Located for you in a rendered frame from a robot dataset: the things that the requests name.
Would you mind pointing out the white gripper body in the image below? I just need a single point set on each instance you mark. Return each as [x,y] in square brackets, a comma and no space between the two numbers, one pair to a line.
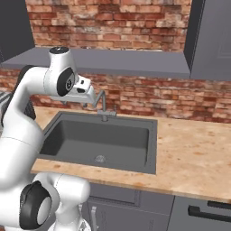
[81,97]

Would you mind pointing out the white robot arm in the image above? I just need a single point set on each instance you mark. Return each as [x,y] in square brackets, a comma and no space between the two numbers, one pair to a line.
[18,141]

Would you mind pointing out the grey sink faucet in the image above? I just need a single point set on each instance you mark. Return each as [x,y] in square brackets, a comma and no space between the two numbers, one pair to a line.
[103,105]

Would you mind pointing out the dark grey sink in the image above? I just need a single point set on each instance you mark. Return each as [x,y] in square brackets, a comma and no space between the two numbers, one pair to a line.
[99,141]

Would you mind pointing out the grey striped object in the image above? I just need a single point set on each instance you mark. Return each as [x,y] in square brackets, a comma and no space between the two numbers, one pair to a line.
[4,105]

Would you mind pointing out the grey false drawer front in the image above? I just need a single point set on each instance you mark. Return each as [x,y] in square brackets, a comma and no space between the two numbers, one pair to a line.
[117,192]

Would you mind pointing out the grey cupboard door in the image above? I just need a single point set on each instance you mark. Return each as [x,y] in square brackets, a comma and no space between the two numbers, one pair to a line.
[132,216]

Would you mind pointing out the grey wall shelf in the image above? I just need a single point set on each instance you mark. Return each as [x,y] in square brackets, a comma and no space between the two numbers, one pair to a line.
[126,61]

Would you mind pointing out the grey wall cupboard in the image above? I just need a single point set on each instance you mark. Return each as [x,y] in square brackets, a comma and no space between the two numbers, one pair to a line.
[212,39]
[13,27]

